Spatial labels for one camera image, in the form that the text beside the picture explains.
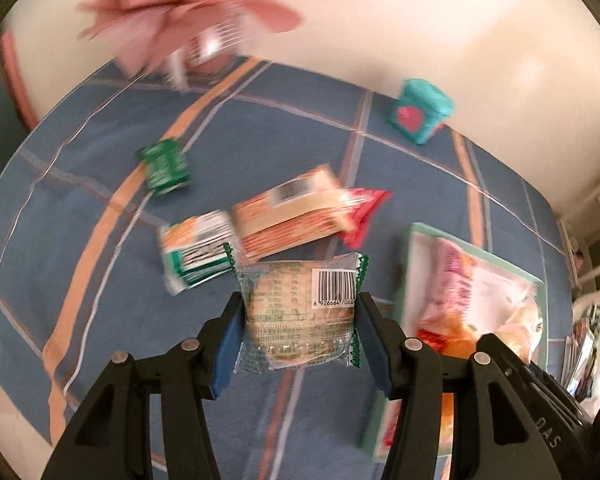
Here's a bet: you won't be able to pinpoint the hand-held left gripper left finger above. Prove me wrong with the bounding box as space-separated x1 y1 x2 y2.
41 292 244 480

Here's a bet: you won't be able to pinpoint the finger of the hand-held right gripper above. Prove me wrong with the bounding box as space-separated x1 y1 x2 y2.
482 333 595 480

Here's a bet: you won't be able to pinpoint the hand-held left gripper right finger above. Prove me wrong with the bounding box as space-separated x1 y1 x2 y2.
355 292 563 480

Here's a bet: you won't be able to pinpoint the clear biscuit packet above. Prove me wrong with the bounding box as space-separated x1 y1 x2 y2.
223 252 370 373

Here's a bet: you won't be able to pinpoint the hanging clothes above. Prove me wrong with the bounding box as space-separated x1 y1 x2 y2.
565 305 600 401

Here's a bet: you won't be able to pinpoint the pink white snack packet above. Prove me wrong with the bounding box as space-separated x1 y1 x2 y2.
422 237 486 331

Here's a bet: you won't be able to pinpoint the green white snack packet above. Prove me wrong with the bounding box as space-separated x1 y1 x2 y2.
157 210 238 297

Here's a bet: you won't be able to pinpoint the clear bun packet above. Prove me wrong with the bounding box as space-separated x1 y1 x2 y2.
480 270 542 363

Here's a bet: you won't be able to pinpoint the plain red snack packet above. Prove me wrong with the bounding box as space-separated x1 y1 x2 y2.
337 187 392 248

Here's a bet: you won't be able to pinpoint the orange white snack packet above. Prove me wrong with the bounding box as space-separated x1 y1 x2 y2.
232 164 353 263

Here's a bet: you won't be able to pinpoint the blue plaid tablecloth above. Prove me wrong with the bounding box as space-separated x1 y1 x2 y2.
0 30 576 480

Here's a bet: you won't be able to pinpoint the teal box with pink heart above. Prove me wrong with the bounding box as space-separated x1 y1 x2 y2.
385 78 455 145

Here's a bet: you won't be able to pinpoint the glass vase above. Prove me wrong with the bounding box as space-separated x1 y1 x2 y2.
162 35 246 91

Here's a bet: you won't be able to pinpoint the pink board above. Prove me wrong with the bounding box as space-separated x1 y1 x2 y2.
0 30 38 128

